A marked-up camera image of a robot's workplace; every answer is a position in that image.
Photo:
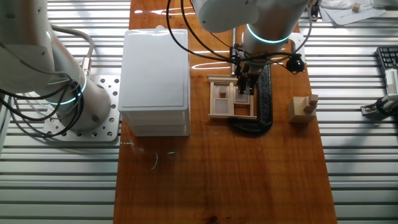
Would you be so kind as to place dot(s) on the wooden compartment tray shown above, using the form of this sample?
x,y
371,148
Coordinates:
x,y
231,107

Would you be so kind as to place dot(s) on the black C-clamp with steel screw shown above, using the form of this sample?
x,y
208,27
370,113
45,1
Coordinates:
x,y
265,105

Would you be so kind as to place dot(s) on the white paper sheets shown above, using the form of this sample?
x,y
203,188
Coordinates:
x,y
351,15

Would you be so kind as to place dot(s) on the orange wooden board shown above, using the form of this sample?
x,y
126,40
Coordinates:
x,y
217,180

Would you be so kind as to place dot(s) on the pale wooden block puzzle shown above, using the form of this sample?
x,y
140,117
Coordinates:
x,y
298,110

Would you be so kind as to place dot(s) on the black clip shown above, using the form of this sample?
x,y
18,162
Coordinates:
x,y
314,14

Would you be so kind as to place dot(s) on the tiny wooden cube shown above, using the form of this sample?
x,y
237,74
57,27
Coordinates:
x,y
356,7

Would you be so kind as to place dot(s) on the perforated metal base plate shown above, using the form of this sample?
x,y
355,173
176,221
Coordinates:
x,y
110,127

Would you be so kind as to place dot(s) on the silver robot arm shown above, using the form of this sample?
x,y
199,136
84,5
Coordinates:
x,y
270,21

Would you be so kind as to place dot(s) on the white control box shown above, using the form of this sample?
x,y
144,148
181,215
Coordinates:
x,y
154,71

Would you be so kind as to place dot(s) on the black keyboard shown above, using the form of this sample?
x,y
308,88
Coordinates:
x,y
388,57

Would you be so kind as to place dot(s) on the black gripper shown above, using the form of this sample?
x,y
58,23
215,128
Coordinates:
x,y
248,71

